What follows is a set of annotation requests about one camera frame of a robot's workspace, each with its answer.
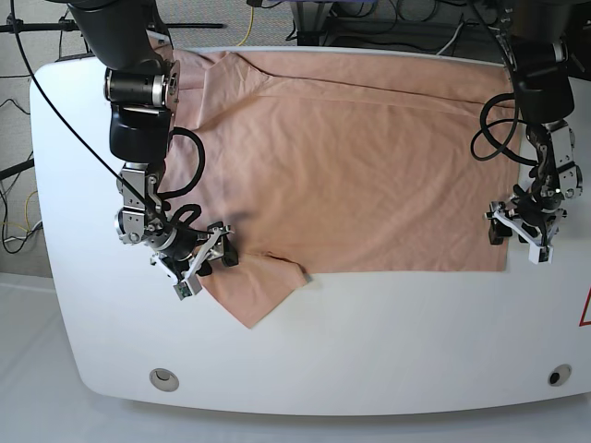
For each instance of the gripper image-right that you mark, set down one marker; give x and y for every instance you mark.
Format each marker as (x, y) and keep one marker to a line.
(523, 216)

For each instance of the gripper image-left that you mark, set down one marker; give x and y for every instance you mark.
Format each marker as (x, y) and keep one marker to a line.
(185, 251)

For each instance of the peach pink T-shirt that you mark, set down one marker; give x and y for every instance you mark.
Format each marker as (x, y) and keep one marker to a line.
(325, 162)

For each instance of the red triangle table marking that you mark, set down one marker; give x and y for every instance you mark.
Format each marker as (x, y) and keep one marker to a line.
(585, 319)

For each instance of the silver left table grommet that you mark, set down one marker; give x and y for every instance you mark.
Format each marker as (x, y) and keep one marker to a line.
(164, 380)

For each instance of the dark right table grommet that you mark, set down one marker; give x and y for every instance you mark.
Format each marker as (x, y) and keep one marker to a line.
(559, 375)

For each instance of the black tripod stand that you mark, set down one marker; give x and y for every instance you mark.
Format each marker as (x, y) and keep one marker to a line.
(68, 25)

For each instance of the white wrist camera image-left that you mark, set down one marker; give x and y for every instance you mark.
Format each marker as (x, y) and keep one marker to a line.
(187, 287)

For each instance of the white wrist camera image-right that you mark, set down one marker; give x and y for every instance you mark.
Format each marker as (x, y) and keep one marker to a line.
(539, 254)

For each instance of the grey robot base frame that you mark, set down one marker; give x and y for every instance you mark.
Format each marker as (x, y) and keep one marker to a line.
(313, 20)

